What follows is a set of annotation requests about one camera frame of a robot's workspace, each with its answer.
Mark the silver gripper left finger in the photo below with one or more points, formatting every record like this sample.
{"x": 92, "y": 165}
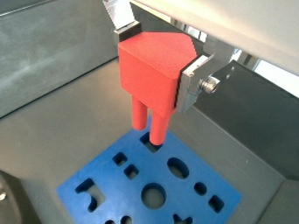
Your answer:
{"x": 127, "y": 27}

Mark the blue board with shaped holes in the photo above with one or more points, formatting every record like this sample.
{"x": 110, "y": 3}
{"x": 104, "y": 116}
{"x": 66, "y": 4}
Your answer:
{"x": 143, "y": 184}

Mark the red three-prong plug block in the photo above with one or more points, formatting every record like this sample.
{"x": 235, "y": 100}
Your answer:
{"x": 151, "y": 59}

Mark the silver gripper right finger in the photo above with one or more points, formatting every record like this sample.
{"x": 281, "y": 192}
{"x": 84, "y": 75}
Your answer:
{"x": 196, "y": 76}

